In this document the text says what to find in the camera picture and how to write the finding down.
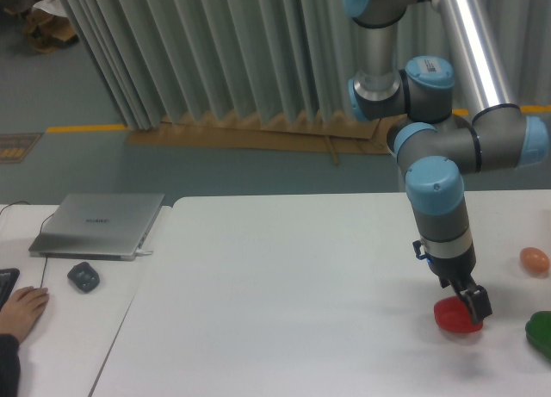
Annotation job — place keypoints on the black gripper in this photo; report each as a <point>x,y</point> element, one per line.
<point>457,272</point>

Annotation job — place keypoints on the dark sleeved forearm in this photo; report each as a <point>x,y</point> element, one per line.
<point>10,366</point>

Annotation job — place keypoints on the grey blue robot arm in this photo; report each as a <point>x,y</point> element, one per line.
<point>461,117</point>

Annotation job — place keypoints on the green bell pepper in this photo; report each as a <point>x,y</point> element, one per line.
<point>538,332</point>

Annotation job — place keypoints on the person's bare hand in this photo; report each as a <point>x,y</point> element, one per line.
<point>22,310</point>

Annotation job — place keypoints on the brown egg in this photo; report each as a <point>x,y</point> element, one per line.
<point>535,261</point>

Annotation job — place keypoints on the brown cardboard floor sheet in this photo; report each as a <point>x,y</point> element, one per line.
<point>340,135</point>

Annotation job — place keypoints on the grey pleated curtain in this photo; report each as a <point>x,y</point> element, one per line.
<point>274,59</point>

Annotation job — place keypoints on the black round controller device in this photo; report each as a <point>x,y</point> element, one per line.
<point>84,277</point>

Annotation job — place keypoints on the silver closed laptop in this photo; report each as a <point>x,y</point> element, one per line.
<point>99,226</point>

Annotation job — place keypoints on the white side table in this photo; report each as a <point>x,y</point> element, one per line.
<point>65,351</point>

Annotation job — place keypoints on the black keyboard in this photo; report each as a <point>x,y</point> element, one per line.
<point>8,279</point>

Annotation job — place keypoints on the crumpled brown cardboard pile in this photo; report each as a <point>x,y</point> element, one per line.
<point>47,27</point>

